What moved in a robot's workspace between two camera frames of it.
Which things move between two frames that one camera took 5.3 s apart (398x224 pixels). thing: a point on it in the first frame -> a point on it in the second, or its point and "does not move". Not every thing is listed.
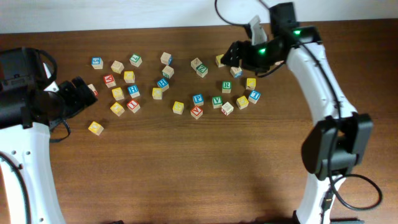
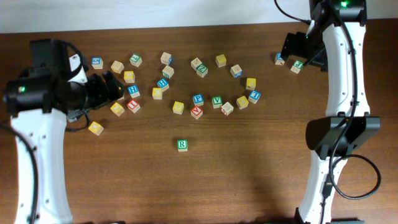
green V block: [217, 102] does not move
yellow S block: [178, 107] does not move
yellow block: [218, 61] does not move
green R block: [226, 86] -> [182, 145]
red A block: [196, 112] does not move
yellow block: [117, 109] does not move
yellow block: [96, 128] does not move
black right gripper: [247, 61] -> [291, 46]
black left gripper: [81, 102] -> [105, 96]
